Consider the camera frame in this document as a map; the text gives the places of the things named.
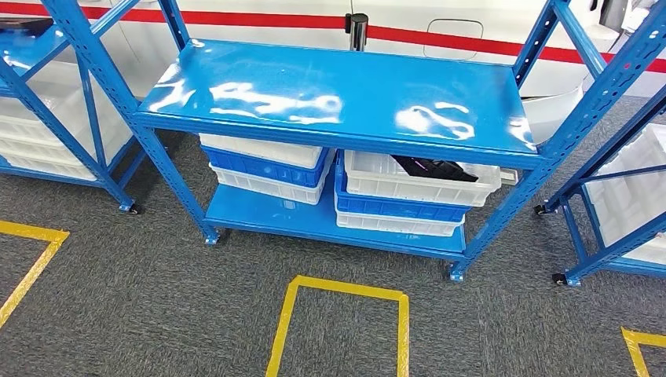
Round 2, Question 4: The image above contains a yellow floor tape square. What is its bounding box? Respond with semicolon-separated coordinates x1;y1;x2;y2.
620;326;666;377
0;220;70;330

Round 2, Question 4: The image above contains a blue metal shelf rack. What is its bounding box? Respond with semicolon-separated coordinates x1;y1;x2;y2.
532;88;666;288
41;0;666;283
0;0;147;215

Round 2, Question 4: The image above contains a black stanchion post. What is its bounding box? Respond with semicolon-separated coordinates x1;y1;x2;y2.
345;13;369;52

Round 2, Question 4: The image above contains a black plastic part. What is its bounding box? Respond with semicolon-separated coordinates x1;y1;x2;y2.
391;155;480;183

